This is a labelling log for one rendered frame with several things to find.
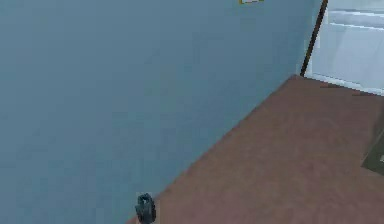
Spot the white room door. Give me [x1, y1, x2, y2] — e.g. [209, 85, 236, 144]
[299, 0, 384, 97]

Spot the dark green floor cloth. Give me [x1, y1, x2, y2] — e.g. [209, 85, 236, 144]
[361, 113, 384, 177]

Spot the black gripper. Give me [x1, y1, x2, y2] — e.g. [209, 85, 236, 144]
[134, 192, 157, 224]

